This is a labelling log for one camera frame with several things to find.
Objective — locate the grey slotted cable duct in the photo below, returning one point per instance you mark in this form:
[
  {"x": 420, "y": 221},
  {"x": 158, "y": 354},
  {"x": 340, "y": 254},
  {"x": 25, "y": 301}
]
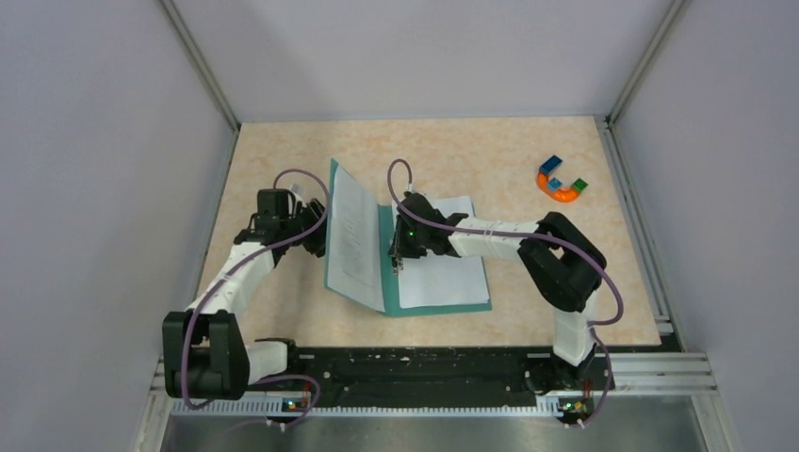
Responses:
[{"x": 276, "y": 406}]

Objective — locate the metal folder clip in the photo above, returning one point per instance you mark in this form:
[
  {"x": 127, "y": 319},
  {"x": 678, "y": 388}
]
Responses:
[{"x": 397, "y": 261}]

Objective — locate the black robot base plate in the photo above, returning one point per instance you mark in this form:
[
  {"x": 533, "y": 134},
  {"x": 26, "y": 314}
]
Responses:
[{"x": 437, "y": 377}]

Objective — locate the orange curved toy block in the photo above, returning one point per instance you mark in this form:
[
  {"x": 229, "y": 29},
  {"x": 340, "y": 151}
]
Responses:
[{"x": 563, "y": 195}]

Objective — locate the green plastic folder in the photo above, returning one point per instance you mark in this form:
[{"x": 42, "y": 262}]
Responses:
[{"x": 387, "y": 222}]

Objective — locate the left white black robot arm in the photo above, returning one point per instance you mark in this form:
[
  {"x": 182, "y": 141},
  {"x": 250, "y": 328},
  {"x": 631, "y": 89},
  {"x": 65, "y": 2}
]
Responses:
[{"x": 204, "y": 353}]

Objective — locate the aluminium frame rail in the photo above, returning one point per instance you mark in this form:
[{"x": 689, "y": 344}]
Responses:
[{"x": 664, "y": 370}]

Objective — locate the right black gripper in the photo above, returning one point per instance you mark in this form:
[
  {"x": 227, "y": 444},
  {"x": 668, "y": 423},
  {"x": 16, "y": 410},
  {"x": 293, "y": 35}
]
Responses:
[{"x": 399, "y": 247}]

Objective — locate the white paper sheets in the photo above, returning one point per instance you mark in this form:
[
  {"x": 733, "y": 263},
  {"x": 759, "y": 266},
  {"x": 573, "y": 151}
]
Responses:
[{"x": 442, "y": 285}]

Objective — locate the dark blue toy brick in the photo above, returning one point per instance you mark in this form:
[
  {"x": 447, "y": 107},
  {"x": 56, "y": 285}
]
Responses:
[{"x": 550, "y": 165}]

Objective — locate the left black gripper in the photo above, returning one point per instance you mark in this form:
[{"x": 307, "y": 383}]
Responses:
[{"x": 307, "y": 211}]

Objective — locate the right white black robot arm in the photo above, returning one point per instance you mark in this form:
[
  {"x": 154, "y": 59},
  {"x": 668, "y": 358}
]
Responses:
[{"x": 564, "y": 265}]

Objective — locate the green toy brick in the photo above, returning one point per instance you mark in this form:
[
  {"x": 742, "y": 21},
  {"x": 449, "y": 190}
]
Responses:
[{"x": 578, "y": 185}]

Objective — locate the light blue toy brick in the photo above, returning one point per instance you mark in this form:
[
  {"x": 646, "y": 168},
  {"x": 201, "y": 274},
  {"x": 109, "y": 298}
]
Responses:
[{"x": 553, "y": 185}]

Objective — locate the printed white paper sheet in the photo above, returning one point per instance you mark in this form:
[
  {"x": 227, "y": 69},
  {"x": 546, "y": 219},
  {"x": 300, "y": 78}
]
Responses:
[{"x": 353, "y": 262}]

